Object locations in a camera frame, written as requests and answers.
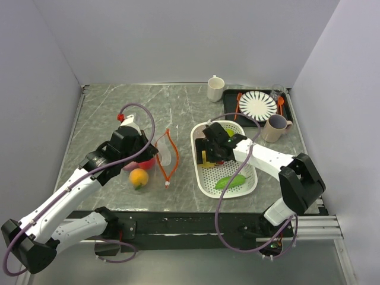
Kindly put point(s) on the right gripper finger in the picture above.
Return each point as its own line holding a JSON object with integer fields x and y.
{"x": 201, "y": 144}
{"x": 210, "y": 164}

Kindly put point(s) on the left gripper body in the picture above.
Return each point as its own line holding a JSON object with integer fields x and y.
{"x": 141, "y": 142}

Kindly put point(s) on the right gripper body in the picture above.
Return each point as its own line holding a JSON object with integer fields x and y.
{"x": 212, "y": 149}

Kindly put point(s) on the yellow lemon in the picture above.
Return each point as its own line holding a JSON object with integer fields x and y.
{"x": 203, "y": 165}

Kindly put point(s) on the green pear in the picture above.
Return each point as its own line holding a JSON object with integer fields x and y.
{"x": 230, "y": 132}

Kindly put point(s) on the purple onion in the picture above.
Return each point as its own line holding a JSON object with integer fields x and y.
{"x": 130, "y": 166}

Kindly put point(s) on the red apple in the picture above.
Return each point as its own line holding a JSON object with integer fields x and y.
{"x": 146, "y": 165}

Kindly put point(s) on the orange fruit with leaf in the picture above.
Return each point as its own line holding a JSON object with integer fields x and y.
{"x": 138, "y": 178}

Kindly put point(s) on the clear zip top bag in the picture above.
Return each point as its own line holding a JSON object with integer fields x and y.
{"x": 167, "y": 159}

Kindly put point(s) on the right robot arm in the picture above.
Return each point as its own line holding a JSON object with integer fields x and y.
{"x": 300, "y": 182}

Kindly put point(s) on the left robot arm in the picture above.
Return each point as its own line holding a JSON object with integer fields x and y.
{"x": 39, "y": 237}

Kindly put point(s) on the white perforated basket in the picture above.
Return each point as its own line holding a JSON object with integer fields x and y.
{"x": 207, "y": 177}

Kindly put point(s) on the green bitter gourd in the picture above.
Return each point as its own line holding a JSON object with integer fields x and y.
{"x": 238, "y": 180}

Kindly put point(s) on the white mug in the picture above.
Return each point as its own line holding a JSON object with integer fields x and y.
{"x": 215, "y": 88}

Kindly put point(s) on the orange fork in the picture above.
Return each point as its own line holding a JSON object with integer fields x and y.
{"x": 239, "y": 95}

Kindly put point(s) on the striped white plate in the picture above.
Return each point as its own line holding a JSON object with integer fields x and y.
{"x": 258, "y": 105}

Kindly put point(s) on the beige mug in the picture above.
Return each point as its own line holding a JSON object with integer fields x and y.
{"x": 275, "y": 127}

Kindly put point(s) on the orange spoon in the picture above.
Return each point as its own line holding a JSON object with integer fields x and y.
{"x": 280, "y": 103}

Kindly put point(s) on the clear glass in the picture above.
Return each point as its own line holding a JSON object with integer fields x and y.
{"x": 276, "y": 91}

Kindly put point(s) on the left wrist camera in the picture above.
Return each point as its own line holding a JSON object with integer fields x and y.
{"x": 132, "y": 121}

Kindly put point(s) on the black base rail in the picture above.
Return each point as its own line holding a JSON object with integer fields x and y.
{"x": 176, "y": 230}

